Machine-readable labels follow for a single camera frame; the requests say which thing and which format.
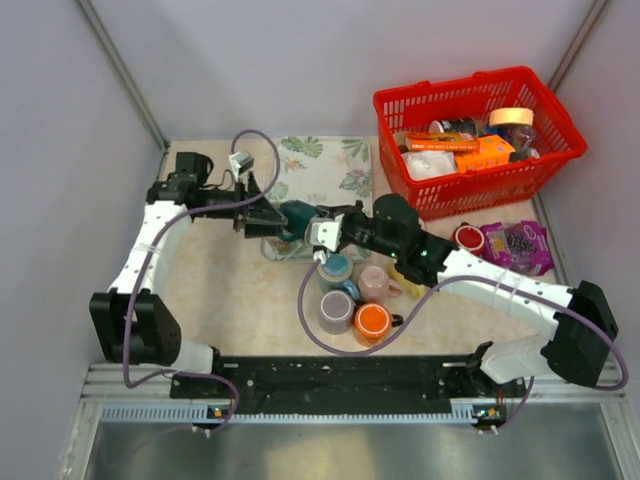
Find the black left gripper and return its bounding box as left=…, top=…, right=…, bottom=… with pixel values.
left=195, top=171, right=286, bottom=238

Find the dark green mug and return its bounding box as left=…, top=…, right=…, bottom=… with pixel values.
left=277, top=200, right=320, bottom=243

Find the light blue butterfly mug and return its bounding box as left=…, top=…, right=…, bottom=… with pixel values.
left=317, top=254, right=361, bottom=301

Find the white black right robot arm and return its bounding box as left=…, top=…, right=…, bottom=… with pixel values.
left=305, top=194, right=618, bottom=396

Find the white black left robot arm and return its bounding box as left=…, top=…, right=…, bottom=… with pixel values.
left=89, top=152, right=286, bottom=397

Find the pale pink faceted mug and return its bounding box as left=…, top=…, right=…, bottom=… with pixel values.
left=357, top=265, right=403, bottom=303

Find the lilac purple mug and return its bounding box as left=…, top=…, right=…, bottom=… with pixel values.
left=319, top=290, right=355, bottom=335

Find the yellow mug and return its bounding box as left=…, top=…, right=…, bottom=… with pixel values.
left=388, top=261, right=426, bottom=300

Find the orange mug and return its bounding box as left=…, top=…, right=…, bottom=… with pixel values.
left=353, top=303, right=404, bottom=347

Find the red mug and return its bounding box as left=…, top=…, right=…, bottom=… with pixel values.
left=451, top=222, right=486, bottom=255

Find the floral white serving tray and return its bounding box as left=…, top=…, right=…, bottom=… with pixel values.
left=259, top=135, right=375, bottom=264

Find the white plastic bag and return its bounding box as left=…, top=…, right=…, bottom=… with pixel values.
left=401, top=150, right=457, bottom=181

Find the orange rectangular box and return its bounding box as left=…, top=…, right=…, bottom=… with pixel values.
left=405, top=132, right=480, bottom=152

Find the red plastic basket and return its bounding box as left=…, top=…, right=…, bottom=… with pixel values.
left=373, top=66, right=587, bottom=220

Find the black printed can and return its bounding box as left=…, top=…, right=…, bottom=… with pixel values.
left=428, top=117, right=478, bottom=137

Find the orange snack box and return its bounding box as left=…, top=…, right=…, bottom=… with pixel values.
left=455, top=135, right=515, bottom=173

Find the purple snack packet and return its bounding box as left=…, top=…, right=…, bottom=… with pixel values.
left=480, top=221, right=554, bottom=276

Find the clear plastic bottle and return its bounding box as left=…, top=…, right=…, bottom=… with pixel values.
left=501, top=124, right=540, bottom=163

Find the masking tape roll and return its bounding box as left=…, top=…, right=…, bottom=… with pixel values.
left=488, top=107, right=534, bottom=127

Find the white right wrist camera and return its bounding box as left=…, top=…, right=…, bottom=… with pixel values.
left=304, top=215, right=343, bottom=263

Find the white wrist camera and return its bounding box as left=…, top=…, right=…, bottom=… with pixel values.
left=304, top=215, right=343, bottom=263
left=229, top=152, right=255, bottom=179

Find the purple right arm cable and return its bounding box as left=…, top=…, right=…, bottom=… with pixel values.
left=297, top=252, right=630, bottom=434

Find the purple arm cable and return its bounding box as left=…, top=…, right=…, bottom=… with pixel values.
left=297, top=252, right=630, bottom=434
left=122, top=128, right=281, bottom=436

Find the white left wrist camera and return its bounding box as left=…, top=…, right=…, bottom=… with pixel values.
left=229, top=152, right=255, bottom=179

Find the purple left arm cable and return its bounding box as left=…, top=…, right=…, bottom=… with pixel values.
left=122, top=128, right=281, bottom=436

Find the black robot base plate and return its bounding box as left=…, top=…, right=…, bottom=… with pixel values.
left=169, top=354, right=529, bottom=415

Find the aluminium rail frame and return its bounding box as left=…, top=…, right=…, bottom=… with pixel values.
left=60, top=356, right=639, bottom=479

